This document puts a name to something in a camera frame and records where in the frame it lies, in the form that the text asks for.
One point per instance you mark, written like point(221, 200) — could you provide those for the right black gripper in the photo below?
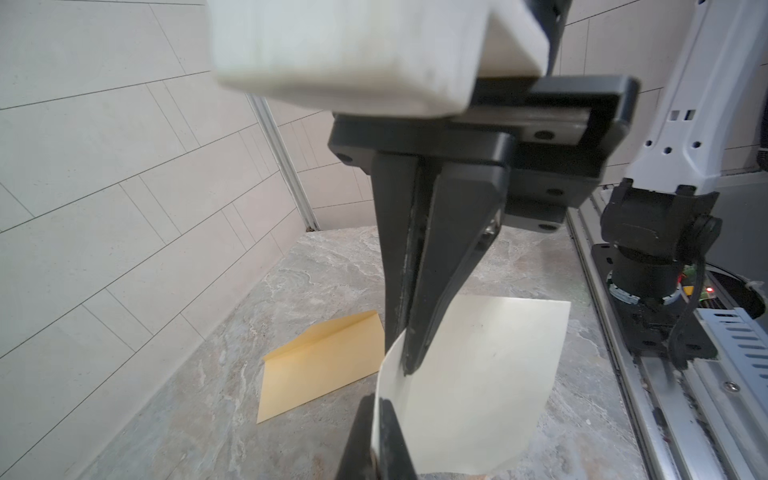
point(522, 153)

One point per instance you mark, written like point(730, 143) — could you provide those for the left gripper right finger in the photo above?
point(393, 458)

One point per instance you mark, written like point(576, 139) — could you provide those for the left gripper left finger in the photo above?
point(357, 462)

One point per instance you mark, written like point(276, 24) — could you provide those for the beige decorated letter paper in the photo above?
point(473, 405)

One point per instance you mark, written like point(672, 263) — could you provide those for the yellow paper envelope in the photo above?
point(326, 357)

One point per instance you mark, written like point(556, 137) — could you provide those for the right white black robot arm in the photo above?
point(659, 217)

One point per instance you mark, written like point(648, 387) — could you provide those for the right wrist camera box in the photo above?
point(404, 59)

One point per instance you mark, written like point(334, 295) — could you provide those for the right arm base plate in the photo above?
point(643, 330)

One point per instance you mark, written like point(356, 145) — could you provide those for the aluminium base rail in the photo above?
point(689, 424)

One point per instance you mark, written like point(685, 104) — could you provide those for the white slotted cable duct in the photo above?
point(742, 353)

